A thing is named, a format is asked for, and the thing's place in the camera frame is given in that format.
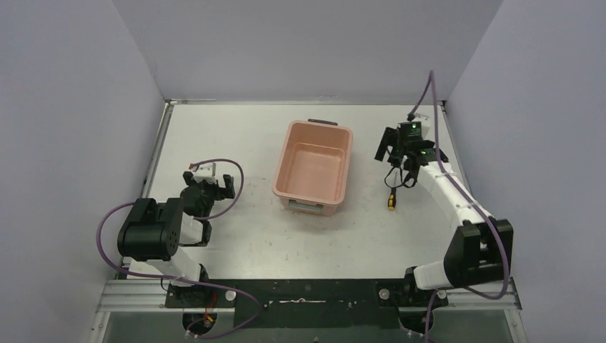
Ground black yellow screwdriver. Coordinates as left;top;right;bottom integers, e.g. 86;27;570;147
387;185;397;211

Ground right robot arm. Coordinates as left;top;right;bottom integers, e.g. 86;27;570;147
375;121;513;307

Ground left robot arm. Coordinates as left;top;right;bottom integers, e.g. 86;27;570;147
117;169;236;308

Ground pink plastic bin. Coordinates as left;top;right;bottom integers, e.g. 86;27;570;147
272;119;354;217

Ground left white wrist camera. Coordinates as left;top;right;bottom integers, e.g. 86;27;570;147
190;162;216;184

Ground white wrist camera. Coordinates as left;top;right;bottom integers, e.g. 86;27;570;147
190;162;216;184
412;113;433;139

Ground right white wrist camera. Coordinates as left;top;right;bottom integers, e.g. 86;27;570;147
412;113;433;139

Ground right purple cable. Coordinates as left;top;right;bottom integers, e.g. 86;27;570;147
407;69;511;343

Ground purple cable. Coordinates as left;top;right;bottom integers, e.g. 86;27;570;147
407;69;511;343
96;158;264;340

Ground aluminium front rail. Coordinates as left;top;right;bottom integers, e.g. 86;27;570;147
89;279;527;342

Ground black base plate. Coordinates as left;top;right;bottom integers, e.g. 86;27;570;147
164;277;449;332

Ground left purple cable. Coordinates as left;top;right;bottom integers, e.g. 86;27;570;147
96;158;264;340

